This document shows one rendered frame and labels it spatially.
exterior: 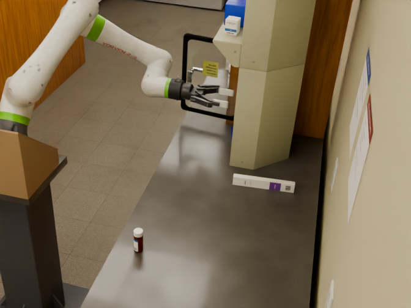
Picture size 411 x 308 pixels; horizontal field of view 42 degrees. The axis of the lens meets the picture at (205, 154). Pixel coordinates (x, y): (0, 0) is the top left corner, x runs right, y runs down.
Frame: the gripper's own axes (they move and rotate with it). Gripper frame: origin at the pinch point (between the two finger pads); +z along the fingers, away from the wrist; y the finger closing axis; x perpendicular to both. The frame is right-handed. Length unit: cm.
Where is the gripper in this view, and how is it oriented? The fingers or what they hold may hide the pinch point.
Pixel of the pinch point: (227, 98)
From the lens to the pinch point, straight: 238.5
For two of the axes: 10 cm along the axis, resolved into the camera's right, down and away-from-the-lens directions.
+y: 2.4, -5.2, 8.2
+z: 9.7, 1.9, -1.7
